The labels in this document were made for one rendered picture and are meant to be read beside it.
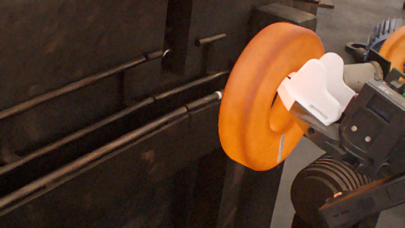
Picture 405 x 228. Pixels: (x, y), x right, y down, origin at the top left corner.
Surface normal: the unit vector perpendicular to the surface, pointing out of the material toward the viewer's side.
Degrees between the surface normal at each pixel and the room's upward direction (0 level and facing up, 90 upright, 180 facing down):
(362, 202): 86
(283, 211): 0
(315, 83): 89
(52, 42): 90
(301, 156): 0
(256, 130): 89
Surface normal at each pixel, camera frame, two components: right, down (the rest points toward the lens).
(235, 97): -0.58, 0.02
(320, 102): -0.66, 0.23
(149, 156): 0.77, 0.36
